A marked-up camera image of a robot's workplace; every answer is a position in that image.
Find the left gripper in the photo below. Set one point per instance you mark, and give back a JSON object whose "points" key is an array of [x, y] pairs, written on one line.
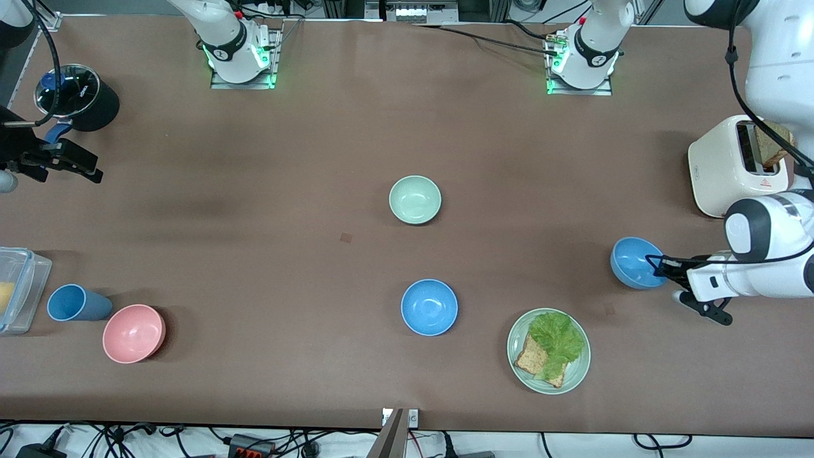
{"points": [[675, 265]]}

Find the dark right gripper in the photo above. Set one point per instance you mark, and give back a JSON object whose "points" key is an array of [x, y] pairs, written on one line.
{"points": [[18, 151]]}

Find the blue bowl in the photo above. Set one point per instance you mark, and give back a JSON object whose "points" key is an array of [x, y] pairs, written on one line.
{"points": [[429, 307], [629, 261]]}

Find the green bowl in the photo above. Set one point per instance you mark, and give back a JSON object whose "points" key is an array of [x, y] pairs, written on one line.
{"points": [[414, 199]]}

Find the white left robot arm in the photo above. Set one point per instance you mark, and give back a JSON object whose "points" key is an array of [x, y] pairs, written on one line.
{"points": [[779, 57]]}

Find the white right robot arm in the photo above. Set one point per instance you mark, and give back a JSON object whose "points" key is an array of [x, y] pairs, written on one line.
{"points": [[224, 38]]}

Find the pink bowl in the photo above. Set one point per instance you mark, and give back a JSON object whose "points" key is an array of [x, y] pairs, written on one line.
{"points": [[132, 334]]}

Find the cream white toaster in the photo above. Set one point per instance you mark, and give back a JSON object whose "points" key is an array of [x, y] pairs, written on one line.
{"points": [[715, 165]]}

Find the clear plastic container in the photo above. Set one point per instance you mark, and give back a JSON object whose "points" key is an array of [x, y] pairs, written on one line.
{"points": [[28, 280]]}

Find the green lettuce leaf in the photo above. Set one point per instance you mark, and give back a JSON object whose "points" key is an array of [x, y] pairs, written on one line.
{"points": [[558, 340]]}

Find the blue cup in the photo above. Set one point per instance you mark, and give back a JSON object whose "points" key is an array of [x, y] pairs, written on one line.
{"points": [[76, 303]]}

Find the green plate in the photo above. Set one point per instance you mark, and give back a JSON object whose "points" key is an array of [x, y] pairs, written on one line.
{"points": [[575, 375]]}

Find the yellow food piece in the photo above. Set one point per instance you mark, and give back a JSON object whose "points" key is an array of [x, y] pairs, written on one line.
{"points": [[5, 298]]}

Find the toast slice in toaster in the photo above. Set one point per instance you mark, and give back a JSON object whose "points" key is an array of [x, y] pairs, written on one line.
{"points": [[777, 145]]}

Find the brown bread slice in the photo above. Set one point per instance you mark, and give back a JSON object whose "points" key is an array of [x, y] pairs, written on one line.
{"points": [[529, 359]]}

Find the black power adapter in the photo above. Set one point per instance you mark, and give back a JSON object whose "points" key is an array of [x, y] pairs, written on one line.
{"points": [[41, 452]]}

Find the black orange power strip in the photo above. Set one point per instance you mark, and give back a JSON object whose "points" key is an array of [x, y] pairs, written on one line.
{"points": [[251, 446]]}

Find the grey metal pole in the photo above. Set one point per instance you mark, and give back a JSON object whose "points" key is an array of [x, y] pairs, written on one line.
{"points": [[389, 439]]}

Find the white power strip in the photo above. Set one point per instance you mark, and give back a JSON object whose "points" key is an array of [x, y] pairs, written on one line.
{"points": [[416, 13]]}

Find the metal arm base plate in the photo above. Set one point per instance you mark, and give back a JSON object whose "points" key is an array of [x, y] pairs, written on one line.
{"points": [[604, 91], [275, 57]]}

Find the metal table edge bracket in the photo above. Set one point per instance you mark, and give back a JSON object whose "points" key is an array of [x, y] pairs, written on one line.
{"points": [[413, 417]]}

